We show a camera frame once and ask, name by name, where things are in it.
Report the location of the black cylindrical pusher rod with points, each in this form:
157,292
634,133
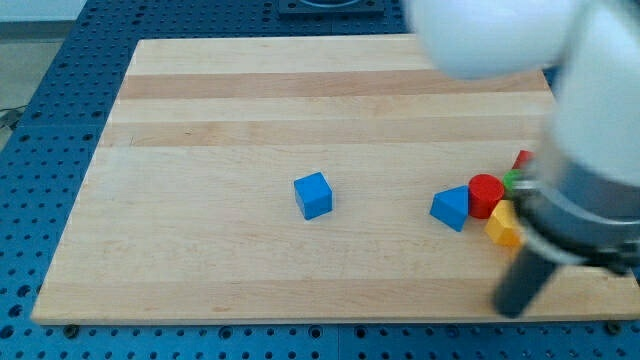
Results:
522,281

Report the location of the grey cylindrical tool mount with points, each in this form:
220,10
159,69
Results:
575,215

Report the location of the yellow hexagon block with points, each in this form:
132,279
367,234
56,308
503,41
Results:
502,226

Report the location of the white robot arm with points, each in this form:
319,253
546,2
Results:
594,44

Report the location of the blue triangle block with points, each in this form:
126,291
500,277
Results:
451,207

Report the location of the green block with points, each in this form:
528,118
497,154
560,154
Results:
508,181

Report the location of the red cylinder block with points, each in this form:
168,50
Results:
485,191

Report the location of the blue cube block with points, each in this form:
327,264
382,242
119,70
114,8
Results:
313,195

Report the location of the wooden board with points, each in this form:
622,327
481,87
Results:
187,212

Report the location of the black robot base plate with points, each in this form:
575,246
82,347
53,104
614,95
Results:
291,8

